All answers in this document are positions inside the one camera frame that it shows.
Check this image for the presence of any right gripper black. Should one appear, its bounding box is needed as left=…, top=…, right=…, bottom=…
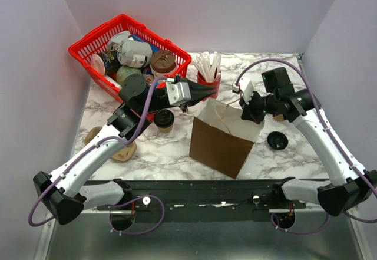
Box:
left=239, top=88, right=278, bottom=124

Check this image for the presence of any brown paper takeout bag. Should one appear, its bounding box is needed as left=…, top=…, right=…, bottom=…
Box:
left=189, top=98, right=264, bottom=179

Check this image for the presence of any black plastic cup lid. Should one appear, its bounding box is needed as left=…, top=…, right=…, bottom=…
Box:
left=154, top=110, right=174, bottom=128

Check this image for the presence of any brown paper coffee cup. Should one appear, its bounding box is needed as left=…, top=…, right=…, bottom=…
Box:
left=156, top=124, right=173, bottom=133

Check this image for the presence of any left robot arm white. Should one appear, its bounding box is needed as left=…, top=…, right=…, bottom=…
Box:
left=33, top=74, right=216, bottom=225

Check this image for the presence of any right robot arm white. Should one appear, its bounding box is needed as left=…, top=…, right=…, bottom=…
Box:
left=232, top=67, right=376, bottom=216

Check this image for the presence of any red straw holder cup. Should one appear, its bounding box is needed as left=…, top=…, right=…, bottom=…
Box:
left=197, top=71, right=221, bottom=99

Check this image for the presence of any bundle of white wrapped straws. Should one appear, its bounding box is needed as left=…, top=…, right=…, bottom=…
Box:
left=193, top=52, right=222, bottom=82

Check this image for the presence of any tilted empty paper cup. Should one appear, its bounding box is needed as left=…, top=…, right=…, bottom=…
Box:
left=273, top=114, right=286, bottom=122

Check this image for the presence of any black plastic lid on table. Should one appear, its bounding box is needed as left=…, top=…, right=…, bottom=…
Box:
left=267, top=131, right=289, bottom=150

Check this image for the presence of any brown lidded tub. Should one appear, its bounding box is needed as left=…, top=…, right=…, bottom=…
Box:
left=150, top=50, right=178, bottom=77

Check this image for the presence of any red bull can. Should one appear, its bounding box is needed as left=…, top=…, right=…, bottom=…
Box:
left=142, top=67, right=154, bottom=84

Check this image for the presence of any grey paper wrapped package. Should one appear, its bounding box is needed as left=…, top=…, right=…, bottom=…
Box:
left=107, top=31, right=153, bottom=68

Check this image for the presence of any green round melon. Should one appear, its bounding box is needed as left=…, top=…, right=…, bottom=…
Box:
left=116, top=65, right=141, bottom=85

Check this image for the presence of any cardboard cup carrier left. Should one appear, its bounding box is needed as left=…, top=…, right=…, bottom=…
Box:
left=84, top=126, right=137, bottom=163

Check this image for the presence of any black printed can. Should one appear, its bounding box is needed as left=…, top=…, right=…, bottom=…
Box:
left=91, top=50, right=121, bottom=75

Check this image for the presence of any red plastic shopping basket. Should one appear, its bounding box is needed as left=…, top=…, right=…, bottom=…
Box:
left=68, top=14, right=191, bottom=103

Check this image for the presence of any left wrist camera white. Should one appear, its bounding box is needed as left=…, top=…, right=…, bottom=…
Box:
left=165, top=78, right=191, bottom=106

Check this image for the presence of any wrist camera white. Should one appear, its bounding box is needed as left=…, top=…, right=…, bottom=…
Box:
left=165, top=78, right=191, bottom=106
left=232, top=77, right=254, bottom=104

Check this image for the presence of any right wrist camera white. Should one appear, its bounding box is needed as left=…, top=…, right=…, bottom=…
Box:
left=232, top=77, right=254, bottom=104

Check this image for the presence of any aluminium rail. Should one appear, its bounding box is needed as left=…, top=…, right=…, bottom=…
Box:
left=82, top=203, right=359, bottom=214

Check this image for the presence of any black mounting base plate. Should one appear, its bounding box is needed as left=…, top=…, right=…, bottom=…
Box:
left=60, top=179, right=344, bottom=224

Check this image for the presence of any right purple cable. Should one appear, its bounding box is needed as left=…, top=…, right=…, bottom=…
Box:
left=237, top=58, right=377, bottom=235

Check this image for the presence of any purple cable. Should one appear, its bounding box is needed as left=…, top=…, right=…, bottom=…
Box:
left=28, top=76, right=168, bottom=236
left=237, top=58, right=377, bottom=235

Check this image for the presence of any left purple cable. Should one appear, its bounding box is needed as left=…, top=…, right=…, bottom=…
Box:
left=28, top=76, right=168, bottom=236

